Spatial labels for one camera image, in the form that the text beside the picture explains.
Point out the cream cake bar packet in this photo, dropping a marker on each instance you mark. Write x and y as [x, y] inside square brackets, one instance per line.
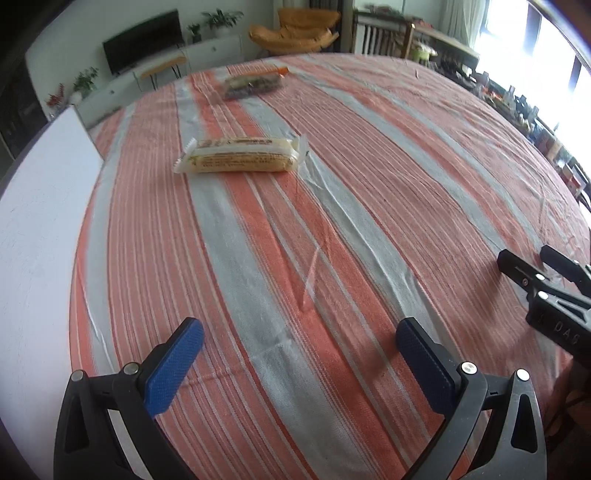
[240, 157]

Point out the white cardboard box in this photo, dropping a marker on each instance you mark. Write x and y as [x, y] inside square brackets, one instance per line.
[41, 230]

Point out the green plant in white vase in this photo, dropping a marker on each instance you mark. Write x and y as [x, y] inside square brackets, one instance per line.
[83, 85]

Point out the green plastic stool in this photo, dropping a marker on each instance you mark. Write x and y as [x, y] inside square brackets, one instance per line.
[421, 54]

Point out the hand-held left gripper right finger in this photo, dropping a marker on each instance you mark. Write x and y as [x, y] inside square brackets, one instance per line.
[425, 367]

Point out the white curtain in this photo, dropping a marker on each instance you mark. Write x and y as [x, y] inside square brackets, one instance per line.
[457, 18]

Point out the clear bag with orange strip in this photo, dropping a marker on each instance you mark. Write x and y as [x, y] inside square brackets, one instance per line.
[254, 85]

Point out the wooden stool with black legs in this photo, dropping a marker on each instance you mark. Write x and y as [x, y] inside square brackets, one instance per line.
[161, 64]

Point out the orange grey striped tablecloth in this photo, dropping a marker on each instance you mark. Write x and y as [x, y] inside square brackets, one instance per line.
[369, 184]

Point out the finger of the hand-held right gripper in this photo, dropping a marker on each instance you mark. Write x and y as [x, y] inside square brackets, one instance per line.
[568, 267]
[519, 268]

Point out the window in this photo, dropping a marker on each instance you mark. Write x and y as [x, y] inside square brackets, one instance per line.
[531, 46]

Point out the large potted green plant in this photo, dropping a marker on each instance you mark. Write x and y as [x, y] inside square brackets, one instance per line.
[222, 21]

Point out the orange lounge chair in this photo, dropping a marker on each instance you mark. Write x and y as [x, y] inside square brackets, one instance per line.
[295, 27]

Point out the dark glass cabinet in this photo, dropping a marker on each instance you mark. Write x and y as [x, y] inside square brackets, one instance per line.
[21, 110]

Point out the black television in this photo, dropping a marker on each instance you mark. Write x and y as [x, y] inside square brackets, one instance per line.
[141, 41]

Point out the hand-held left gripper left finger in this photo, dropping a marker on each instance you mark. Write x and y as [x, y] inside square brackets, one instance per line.
[174, 367]

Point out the row of bottles and jars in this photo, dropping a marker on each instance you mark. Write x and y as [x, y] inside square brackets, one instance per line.
[521, 115]

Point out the small potted green plant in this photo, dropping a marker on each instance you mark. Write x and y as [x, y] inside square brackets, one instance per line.
[195, 33]

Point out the red flowers in vase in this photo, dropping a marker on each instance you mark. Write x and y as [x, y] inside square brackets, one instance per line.
[56, 99]

